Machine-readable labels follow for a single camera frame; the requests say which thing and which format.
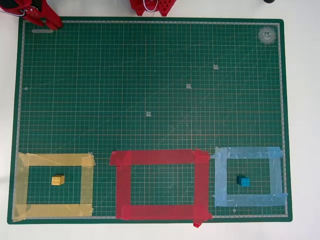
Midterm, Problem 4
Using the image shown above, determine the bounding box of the blue toy brick cube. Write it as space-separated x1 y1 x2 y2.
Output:
236 175 251 188

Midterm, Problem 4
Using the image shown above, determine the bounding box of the red tape square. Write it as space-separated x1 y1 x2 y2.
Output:
109 147 213 229

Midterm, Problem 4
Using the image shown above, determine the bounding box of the blue tape square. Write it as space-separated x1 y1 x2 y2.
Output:
210 146 289 208

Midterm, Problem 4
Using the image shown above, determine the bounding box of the yellow toy brick cube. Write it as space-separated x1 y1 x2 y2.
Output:
51 174 66 186

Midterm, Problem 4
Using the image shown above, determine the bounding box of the green cutting mat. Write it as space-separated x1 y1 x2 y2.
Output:
6 16 293 225

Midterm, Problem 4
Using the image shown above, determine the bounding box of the yellow tape square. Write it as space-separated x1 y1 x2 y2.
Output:
11 151 96 223

